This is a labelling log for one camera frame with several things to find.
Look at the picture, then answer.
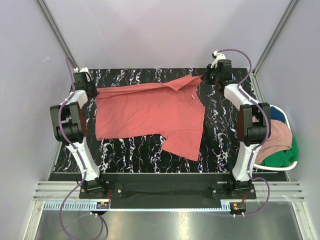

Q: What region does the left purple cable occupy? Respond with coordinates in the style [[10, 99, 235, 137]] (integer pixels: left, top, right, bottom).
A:
[[58, 56, 109, 240]]

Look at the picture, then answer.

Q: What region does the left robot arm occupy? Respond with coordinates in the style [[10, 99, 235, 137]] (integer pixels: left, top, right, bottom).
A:
[[49, 67, 108, 199]]

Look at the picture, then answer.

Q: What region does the aluminium frame rail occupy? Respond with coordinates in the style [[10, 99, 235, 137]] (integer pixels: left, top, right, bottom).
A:
[[33, 181, 304, 212]]

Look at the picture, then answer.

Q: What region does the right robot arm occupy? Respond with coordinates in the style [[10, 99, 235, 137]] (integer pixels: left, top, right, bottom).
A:
[[201, 58, 271, 199]]

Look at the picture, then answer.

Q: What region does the aluminium corner post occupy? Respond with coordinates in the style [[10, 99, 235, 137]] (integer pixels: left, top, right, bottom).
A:
[[252, 0, 300, 75], [35, 0, 79, 68]]

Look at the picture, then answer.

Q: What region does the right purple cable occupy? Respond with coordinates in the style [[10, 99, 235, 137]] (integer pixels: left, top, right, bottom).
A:
[[207, 48, 272, 217]]

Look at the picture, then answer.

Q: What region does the green t-shirt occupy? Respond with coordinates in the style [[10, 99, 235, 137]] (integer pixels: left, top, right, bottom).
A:
[[260, 136, 299, 168]]

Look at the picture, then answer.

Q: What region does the red t-shirt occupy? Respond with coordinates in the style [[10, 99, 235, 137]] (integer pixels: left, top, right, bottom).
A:
[[95, 75, 205, 162]]

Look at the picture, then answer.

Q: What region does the white laundry basket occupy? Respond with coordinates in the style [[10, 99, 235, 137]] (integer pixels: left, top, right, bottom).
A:
[[253, 105, 299, 172]]

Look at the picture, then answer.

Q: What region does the left aluminium corner post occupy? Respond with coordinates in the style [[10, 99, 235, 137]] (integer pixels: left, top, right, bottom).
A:
[[35, 0, 79, 68]]

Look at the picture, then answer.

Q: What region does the blue t-shirt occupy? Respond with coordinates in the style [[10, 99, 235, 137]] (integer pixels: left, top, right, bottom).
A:
[[270, 106, 286, 124]]

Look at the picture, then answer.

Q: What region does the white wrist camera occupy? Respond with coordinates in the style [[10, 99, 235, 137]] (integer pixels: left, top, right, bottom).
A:
[[73, 67, 89, 74], [210, 50, 226, 69]]

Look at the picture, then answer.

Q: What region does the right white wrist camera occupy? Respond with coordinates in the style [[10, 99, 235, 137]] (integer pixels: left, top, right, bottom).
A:
[[210, 50, 226, 69]]

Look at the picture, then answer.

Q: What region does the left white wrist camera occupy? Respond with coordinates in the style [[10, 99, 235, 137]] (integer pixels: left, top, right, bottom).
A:
[[73, 67, 89, 74]]

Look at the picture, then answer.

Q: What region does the right aluminium corner post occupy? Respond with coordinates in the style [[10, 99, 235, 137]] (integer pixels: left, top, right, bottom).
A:
[[252, 0, 300, 75]]

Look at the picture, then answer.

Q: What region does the pink printed t-shirt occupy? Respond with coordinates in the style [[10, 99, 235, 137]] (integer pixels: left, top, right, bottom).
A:
[[254, 119, 293, 165]]

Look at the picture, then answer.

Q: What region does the purple cable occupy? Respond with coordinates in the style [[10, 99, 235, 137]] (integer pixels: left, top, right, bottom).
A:
[[58, 56, 109, 240], [207, 48, 272, 217]]

